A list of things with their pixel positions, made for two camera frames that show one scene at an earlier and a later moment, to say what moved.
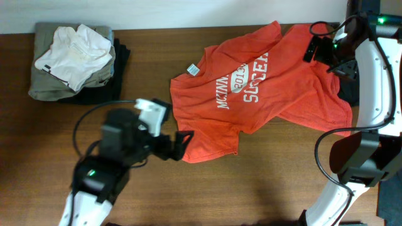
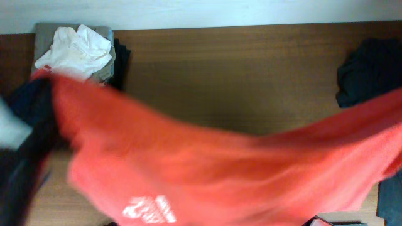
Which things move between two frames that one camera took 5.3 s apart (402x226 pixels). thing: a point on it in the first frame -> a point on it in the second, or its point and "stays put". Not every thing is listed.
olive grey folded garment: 45,86 stays put
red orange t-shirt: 245,78 -> 132,167
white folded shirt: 75,56 stays put
